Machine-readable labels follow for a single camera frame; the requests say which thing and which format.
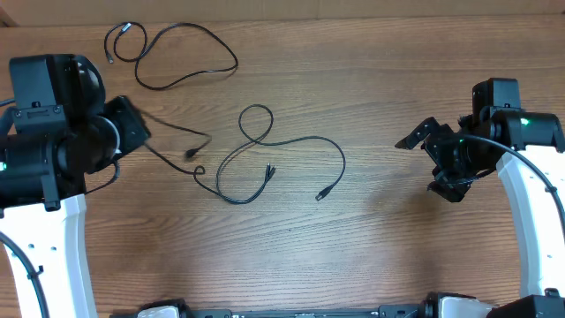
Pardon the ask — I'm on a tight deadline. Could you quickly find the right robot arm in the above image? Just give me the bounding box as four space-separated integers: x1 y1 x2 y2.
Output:
392 78 564 318

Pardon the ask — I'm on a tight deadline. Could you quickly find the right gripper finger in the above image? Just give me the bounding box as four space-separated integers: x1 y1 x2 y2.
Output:
395 117 440 150
427 179 471 202

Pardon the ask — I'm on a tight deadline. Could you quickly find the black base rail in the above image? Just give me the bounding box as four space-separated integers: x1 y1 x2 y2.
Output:
110 299 438 318

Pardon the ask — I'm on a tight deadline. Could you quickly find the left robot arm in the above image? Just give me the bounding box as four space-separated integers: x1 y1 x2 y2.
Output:
1 54 150 317

